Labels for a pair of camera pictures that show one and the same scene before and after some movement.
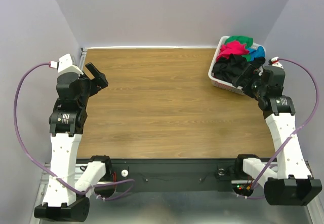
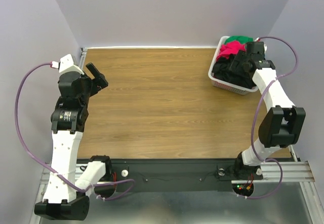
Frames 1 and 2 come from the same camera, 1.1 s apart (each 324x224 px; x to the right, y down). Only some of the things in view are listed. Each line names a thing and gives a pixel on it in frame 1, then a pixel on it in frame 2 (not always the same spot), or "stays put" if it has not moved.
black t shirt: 227,68 stays put
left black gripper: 99,82 stays put
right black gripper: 250,77 -> 238,60
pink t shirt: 232,47 stays put
